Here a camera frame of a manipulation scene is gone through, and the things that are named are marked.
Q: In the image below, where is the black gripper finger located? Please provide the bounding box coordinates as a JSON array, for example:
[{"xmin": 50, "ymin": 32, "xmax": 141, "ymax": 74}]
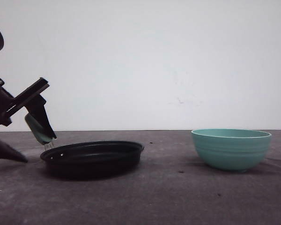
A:
[
  {"xmin": 25, "ymin": 94, "xmax": 57, "ymax": 142},
  {"xmin": 0, "ymin": 140, "xmax": 28, "ymax": 163}
]

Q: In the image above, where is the teal ceramic bowl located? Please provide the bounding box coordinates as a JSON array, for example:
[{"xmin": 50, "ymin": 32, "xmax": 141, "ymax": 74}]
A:
[{"xmin": 191, "ymin": 129, "xmax": 272, "ymax": 172}]

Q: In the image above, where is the black frying pan green handle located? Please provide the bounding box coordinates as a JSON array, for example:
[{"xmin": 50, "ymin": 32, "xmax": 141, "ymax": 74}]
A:
[{"xmin": 24, "ymin": 113, "xmax": 144, "ymax": 181}]

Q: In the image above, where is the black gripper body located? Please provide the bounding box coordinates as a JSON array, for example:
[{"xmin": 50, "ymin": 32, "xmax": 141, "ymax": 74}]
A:
[{"xmin": 0, "ymin": 77, "xmax": 49, "ymax": 127}]

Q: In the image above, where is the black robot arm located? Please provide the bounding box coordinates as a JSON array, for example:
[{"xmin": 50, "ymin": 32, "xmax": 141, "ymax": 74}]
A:
[{"xmin": 0, "ymin": 32, "xmax": 57, "ymax": 163}]

